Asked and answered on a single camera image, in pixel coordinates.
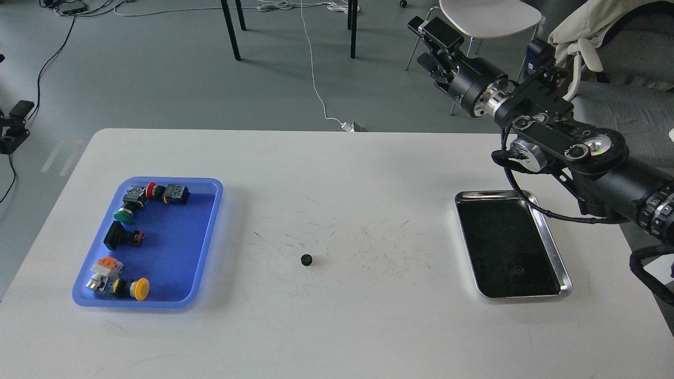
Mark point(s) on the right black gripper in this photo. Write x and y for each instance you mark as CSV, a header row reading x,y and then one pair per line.
x,y
465,79

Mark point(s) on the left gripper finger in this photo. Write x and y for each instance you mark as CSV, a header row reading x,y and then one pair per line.
x,y
13,126

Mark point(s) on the small black gear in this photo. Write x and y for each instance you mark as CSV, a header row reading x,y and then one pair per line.
x,y
306,260

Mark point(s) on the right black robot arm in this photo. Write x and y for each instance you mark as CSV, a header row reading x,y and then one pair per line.
x,y
539,135

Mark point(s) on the white chair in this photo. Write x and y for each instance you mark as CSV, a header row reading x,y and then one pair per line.
x,y
482,20

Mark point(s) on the white power adapter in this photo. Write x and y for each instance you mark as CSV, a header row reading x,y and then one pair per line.
x,y
351,127

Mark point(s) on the red emergency stop button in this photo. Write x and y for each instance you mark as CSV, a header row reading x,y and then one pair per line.
x,y
154,192

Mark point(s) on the beige jacket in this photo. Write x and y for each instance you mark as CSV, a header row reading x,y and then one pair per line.
x,y
590,21

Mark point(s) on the orange grey contact block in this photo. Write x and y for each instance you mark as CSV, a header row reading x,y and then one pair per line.
x,y
108,267

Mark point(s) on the yellow mushroom push button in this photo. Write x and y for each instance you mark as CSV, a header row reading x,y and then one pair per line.
x,y
120,288

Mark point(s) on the blue plastic tray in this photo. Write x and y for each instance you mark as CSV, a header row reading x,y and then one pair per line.
x,y
172,255

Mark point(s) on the steel metal tray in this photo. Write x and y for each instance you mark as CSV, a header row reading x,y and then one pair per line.
x,y
511,250

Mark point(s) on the green push button switch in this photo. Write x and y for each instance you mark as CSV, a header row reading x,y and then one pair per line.
x,y
133,200

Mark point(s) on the black selector switch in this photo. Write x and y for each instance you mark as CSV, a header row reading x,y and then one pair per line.
x,y
117,235

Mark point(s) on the black switch contact block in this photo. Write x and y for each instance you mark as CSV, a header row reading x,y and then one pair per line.
x,y
175,194

